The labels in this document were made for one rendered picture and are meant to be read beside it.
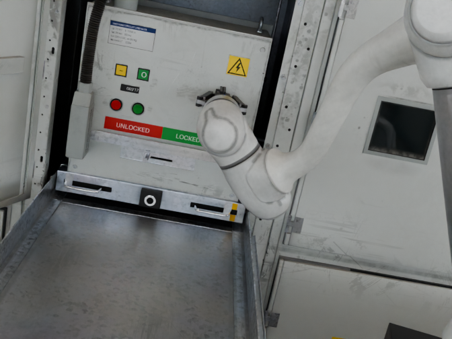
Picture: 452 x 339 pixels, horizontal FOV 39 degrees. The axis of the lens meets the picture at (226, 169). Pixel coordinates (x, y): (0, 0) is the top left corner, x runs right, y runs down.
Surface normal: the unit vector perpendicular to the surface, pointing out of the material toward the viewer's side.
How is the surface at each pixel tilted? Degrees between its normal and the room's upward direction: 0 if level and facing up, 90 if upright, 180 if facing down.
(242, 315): 0
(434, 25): 81
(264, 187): 101
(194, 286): 0
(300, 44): 90
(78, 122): 90
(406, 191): 90
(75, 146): 90
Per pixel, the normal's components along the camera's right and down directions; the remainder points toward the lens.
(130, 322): 0.19, -0.93
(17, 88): 0.87, 0.31
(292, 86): 0.00, 0.33
